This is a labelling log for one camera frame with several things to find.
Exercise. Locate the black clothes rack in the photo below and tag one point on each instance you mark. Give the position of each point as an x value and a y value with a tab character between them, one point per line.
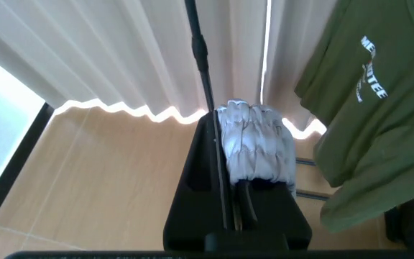
200	50

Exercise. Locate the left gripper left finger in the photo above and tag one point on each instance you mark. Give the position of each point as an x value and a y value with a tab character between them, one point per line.
196	201

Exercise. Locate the beige curtain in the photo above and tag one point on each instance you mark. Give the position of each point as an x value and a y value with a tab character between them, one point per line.
102	43

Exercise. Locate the green long-sleeved shirt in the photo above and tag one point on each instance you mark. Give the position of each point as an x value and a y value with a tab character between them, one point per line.
390	144

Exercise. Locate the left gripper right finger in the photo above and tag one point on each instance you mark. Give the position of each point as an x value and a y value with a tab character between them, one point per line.
279	212

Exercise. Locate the pale grey garment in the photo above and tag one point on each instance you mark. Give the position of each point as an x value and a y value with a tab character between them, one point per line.
253	144

